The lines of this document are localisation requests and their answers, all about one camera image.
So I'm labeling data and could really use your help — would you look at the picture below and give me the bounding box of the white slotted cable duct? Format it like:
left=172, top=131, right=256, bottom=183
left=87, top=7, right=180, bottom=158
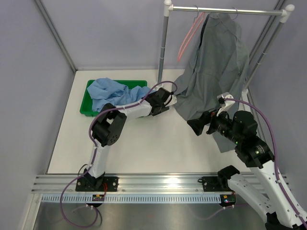
left=41, top=193, right=236, bottom=204

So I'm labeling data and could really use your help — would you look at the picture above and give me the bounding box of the purple cable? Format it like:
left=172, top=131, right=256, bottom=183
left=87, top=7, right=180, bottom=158
left=59, top=80, right=178, bottom=228
left=223, top=97, right=303, bottom=223

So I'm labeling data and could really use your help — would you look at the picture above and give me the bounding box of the aluminium mounting rail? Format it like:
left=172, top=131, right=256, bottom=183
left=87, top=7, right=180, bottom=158
left=30, top=173, right=288, bottom=194

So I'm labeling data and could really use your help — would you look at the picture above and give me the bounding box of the pink clothes hanger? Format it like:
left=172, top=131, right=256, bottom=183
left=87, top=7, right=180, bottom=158
left=177, top=5, right=205, bottom=62

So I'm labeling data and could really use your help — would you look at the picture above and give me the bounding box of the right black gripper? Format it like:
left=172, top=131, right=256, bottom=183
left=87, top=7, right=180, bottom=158
left=187, top=105, right=242, bottom=145

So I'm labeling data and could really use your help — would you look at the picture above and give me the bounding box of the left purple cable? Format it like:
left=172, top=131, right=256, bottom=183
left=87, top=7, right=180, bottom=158
left=59, top=80, right=178, bottom=228

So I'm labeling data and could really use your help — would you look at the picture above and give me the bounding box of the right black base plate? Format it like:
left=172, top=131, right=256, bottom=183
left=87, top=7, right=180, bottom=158
left=198, top=176, right=234, bottom=193

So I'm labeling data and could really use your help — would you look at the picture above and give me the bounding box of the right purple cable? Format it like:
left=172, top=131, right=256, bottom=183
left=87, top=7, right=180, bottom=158
left=223, top=97, right=303, bottom=223

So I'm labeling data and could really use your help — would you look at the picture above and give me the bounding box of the light blue shirt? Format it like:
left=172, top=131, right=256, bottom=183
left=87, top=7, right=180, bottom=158
left=87, top=78, right=155, bottom=112

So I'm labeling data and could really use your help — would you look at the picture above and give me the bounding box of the green plastic tray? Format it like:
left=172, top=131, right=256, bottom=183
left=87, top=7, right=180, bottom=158
left=80, top=80, right=147, bottom=116

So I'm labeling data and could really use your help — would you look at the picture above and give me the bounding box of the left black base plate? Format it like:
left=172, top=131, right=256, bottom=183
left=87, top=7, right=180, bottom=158
left=75, top=176, right=119, bottom=192

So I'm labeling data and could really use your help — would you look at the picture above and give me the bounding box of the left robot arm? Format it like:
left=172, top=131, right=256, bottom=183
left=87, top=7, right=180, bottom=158
left=75, top=88, right=177, bottom=192

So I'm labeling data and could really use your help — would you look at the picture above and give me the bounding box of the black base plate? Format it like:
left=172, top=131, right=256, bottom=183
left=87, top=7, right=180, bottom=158
left=75, top=176, right=119, bottom=192
left=198, top=176, right=234, bottom=193

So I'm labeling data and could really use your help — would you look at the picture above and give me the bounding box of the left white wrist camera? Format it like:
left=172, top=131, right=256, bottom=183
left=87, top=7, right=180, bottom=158
left=164, top=95, right=177, bottom=107

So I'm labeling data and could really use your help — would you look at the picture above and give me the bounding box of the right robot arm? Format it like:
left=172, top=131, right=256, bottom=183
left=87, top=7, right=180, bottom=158
left=187, top=110, right=307, bottom=230

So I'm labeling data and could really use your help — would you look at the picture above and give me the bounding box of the white metal clothes rack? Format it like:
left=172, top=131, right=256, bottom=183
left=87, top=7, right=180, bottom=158
left=158, top=0, right=295, bottom=96

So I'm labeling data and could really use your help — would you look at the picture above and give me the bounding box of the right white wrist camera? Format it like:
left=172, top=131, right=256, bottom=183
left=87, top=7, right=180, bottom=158
left=216, top=92, right=235, bottom=116

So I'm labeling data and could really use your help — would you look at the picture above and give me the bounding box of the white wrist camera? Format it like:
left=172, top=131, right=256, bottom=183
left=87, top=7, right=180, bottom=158
left=216, top=92, right=235, bottom=116
left=164, top=95, right=177, bottom=107

